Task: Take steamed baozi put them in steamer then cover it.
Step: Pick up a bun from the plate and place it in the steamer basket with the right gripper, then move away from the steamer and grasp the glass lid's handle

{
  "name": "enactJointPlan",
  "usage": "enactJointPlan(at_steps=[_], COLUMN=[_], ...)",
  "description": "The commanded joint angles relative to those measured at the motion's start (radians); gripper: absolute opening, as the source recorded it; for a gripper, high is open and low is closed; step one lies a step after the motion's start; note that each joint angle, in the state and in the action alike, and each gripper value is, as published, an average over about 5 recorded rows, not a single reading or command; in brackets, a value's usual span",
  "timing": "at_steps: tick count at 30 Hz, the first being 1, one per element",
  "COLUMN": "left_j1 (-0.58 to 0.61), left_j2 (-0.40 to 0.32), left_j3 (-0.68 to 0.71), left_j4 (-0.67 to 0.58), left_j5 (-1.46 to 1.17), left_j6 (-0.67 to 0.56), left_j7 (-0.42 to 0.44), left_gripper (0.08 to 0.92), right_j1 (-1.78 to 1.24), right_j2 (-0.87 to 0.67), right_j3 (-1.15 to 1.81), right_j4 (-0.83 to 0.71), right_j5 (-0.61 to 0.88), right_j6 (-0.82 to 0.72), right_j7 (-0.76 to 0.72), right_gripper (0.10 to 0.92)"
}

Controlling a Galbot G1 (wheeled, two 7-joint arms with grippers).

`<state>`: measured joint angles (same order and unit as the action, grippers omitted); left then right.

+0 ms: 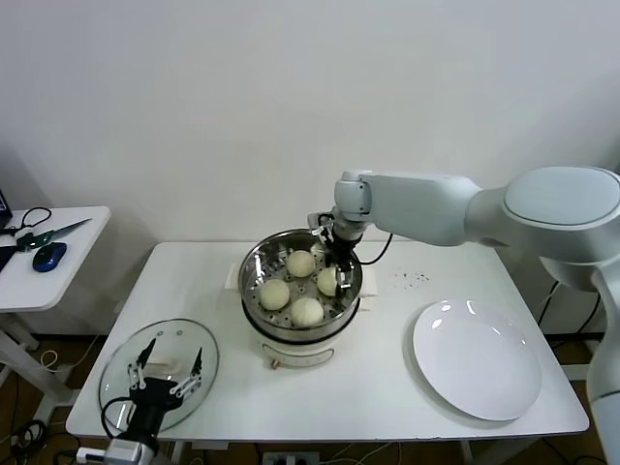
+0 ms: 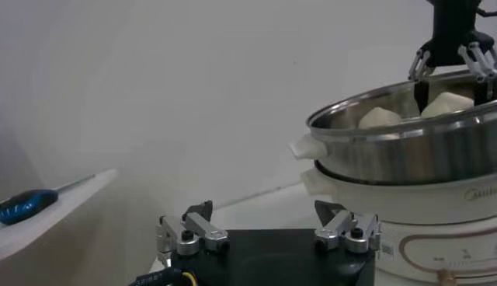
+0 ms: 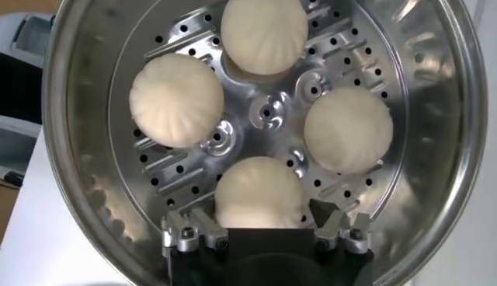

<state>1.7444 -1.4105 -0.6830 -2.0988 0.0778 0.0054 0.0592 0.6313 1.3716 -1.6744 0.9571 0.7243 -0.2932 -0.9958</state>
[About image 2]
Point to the blue computer mouse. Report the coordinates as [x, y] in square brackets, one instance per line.
[27, 206]

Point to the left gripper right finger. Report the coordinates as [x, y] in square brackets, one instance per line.
[341, 229]

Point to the white side table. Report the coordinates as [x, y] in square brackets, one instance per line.
[70, 206]

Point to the white steamed baozi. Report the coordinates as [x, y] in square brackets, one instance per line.
[446, 105]
[378, 118]

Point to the stainless perforated steamer basket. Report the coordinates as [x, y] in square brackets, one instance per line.
[388, 155]

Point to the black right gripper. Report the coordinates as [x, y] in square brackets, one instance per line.
[452, 31]

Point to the white electric cooker base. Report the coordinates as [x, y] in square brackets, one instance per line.
[407, 202]

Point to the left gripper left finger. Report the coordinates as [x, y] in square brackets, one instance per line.
[198, 231]

